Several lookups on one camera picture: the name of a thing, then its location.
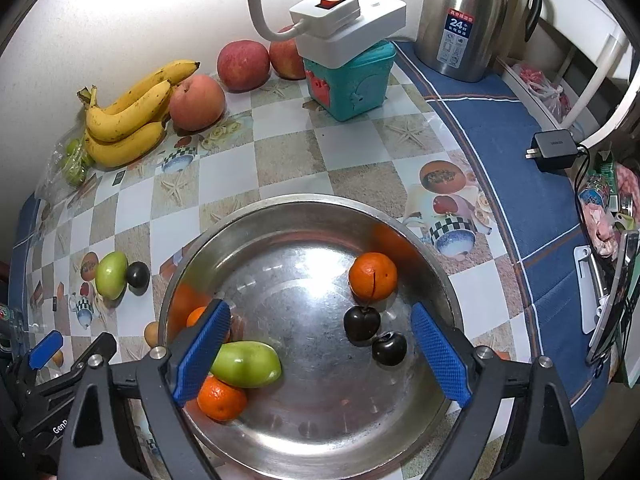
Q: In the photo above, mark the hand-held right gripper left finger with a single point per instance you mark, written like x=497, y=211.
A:
x=200, y=355

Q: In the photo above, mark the large orange mandarin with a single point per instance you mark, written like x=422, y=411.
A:
x=372, y=276

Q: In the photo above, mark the pale pink apple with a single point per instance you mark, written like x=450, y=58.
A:
x=196, y=102

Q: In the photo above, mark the stainless steel basin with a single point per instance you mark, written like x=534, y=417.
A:
x=320, y=410

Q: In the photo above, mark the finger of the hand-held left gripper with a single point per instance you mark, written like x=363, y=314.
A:
x=92, y=355
x=45, y=350

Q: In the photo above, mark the glossy silver-edged panel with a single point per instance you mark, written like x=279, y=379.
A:
x=612, y=300

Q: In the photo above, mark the green jujube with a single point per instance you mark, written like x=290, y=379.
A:
x=247, y=364
x=111, y=275

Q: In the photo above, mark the teal plastic toy box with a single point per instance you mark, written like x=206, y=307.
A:
x=360, y=90

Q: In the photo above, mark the small orange mandarin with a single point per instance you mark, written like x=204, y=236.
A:
x=196, y=316

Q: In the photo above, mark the white power strip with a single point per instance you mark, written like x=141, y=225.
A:
x=345, y=27

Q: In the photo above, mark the medium orange mandarin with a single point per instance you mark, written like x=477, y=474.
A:
x=221, y=399

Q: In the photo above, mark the red apple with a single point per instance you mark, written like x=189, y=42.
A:
x=286, y=57
x=243, y=65

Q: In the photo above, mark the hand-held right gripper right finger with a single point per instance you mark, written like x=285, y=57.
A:
x=440, y=355

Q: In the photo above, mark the yellow banana bunch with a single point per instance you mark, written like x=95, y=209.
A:
x=120, y=150

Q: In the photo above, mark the white plastic bracket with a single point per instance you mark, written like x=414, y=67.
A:
x=582, y=285

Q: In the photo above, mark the green carton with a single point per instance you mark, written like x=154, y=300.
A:
x=605, y=167

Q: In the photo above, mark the checkered printed tablecloth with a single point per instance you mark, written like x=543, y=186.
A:
x=300, y=160

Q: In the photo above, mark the red plastic bag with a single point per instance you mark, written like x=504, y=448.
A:
x=545, y=95

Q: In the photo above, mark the pink plastic bag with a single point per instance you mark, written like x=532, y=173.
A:
x=600, y=215

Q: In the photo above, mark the bag of green grapes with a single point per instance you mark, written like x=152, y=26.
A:
x=75, y=172

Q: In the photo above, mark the black charger plug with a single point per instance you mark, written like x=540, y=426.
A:
x=552, y=152

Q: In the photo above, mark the white furniture frame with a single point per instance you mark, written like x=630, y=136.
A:
x=607, y=55

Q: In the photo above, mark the stainless steel thermos jug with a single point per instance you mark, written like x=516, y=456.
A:
x=460, y=20

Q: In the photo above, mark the dark purple plum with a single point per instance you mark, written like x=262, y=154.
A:
x=361, y=325
x=389, y=348
x=137, y=276

